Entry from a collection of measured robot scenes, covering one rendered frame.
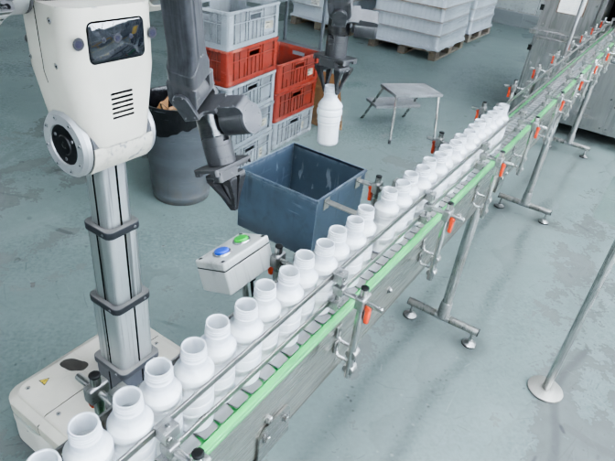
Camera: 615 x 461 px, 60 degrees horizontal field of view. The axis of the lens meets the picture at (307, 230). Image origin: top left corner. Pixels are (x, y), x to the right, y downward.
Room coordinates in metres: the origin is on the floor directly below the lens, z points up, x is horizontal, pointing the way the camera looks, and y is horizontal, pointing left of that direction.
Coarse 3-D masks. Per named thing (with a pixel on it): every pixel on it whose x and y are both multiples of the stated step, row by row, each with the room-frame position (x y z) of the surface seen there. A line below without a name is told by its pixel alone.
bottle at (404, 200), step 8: (400, 184) 1.15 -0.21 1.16; (408, 184) 1.17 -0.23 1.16; (400, 192) 1.14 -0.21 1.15; (408, 192) 1.15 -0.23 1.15; (400, 200) 1.14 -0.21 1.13; (408, 200) 1.15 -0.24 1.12; (400, 208) 1.13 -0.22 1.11; (408, 216) 1.15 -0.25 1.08; (400, 224) 1.13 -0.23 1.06; (400, 232) 1.14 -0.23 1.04; (400, 240) 1.14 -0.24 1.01
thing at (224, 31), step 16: (208, 0) 3.63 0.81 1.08; (224, 0) 3.81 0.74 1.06; (240, 0) 3.83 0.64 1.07; (256, 0) 3.78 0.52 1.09; (272, 0) 3.73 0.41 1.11; (208, 16) 3.63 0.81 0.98; (224, 16) 3.18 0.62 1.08; (240, 16) 3.29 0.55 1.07; (256, 16) 3.78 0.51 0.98; (272, 16) 3.64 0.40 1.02; (208, 32) 3.23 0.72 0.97; (224, 32) 3.18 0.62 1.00; (240, 32) 3.29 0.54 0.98; (256, 32) 3.47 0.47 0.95; (272, 32) 3.65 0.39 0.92; (224, 48) 3.18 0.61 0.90
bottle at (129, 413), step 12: (120, 396) 0.45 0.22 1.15; (132, 396) 0.46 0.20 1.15; (120, 408) 0.43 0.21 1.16; (132, 408) 0.43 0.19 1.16; (144, 408) 0.45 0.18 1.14; (108, 420) 0.44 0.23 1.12; (120, 420) 0.43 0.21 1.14; (132, 420) 0.43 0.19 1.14; (144, 420) 0.44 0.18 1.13; (120, 432) 0.42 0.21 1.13; (132, 432) 0.42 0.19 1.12; (144, 432) 0.43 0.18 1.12; (120, 444) 0.42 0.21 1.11; (132, 444) 0.42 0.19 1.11; (120, 456) 0.42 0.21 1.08; (132, 456) 0.42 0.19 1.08; (144, 456) 0.43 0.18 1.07; (156, 456) 0.45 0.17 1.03
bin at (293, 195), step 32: (256, 160) 1.63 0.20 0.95; (288, 160) 1.80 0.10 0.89; (320, 160) 1.76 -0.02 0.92; (256, 192) 1.52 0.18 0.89; (288, 192) 1.45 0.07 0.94; (320, 192) 1.75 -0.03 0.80; (352, 192) 1.60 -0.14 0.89; (256, 224) 1.52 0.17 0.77; (288, 224) 1.45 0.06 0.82; (320, 224) 1.44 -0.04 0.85
